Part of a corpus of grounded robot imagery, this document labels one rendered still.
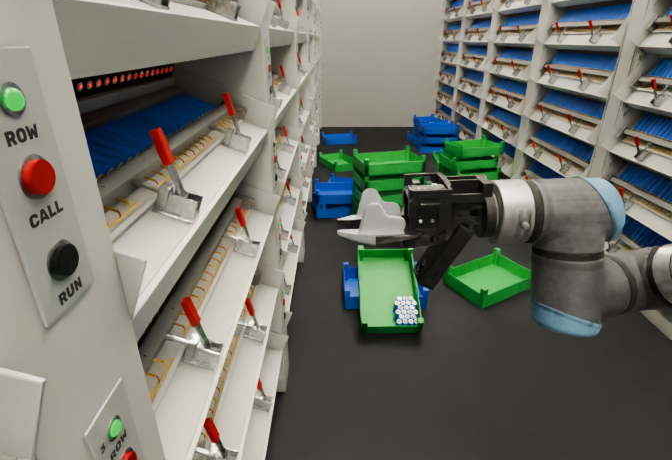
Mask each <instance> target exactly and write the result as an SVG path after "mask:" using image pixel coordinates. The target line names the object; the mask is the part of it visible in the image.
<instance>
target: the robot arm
mask: <svg viewBox="0 0 672 460"><path fill-rule="evenodd" d="M414 176H430V179H429V181H425V182H424V185H420V182H419V181H418V179H414V180H412V177H414ZM402 202H403V204H404V209H400V207H399V205H398V204H396V203H394V202H384V201H382V199H381V197H380V195H379V194H378V192H377V190H376V189H373V188H368V189H366V190H364V191H363V193H362V196H361V200H360V204H359V207H358V211H357V214H356V215H351V216H346V217H343V218H339V219H337V224H339V225H342V226H344V227H346V228H348V229H341V230H337V234H338V235H339V236H342V237H344V238H347V239H349V240H352V241H356V242H360V243H364V244H369V245H376V246H377V247H388V248H399V249H408V248H416V247H421V246H428V248H427V249H426V251H425V252H424V253H423V255H422V256H421V258H420V259H419V261H418V262H417V264H416V265H415V266H414V268H413V272H414V274H415V277H416V280H417V282H418V285H421V286H423V287H425V288H428V289H430V290H433V289H434V288H435V286H436V285H437V284H438V282H439V281H440V279H441V278H442V277H443V275H444V274H445V273H446V271H447V270H448V269H449V267H450V266H451V265H452V263H453V262H454V260H455V259H456V258H457V256H458V255H459V254H460V252H461V251H462V250H463V248H464V247H465V245H466V244H467V243H468V241H469V240H470V239H471V237H472V236H473V235H474V233H475V235H476V236H477V237H478V238H487V240H488V241H489V242H490V243H492V244H509V243H532V244H531V245H532V250H531V288H530V297H529V301H530V314H531V317H532V319H533V320H534V321H535V322H536V323H537V324H539V325H540V326H542V327H545V328H546V329H548V330H551V331H554V332H557V333H560V334H564V335H569V336H576V337H590V336H594V335H596V334H598V333H599V331H600V329H601V328H602V324H601V323H600V322H601V318H606V317H612V316H617V315H621V314H626V313H632V312H638V311H643V310H666V309H672V244H666V245H660V246H654V247H644V248H638V249H635V250H630V251H623V252H616V253H608V254H604V247H605V242H609V241H612V240H613V239H615V238H616V237H618V236H619V235H620V233H621V232H622V228H623V226H624V224H625V208H624V204H623V201H622V198H621V196H620V194H619V193H618V191H617V190H616V188H615V187H614V186H613V185H612V184H610V183H609V182H608V181H606V180H604V179H601V178H584V177H580V176H574V177H571V178H555V179H529V180H520V179H512V180H488V179H487V177H486V176H485V175H464V176H442V175H441V174H440V173H415V174H404V188H403V189H402ZM470 226H472V228H473V230H472V228H471V227H470Z"/></svg>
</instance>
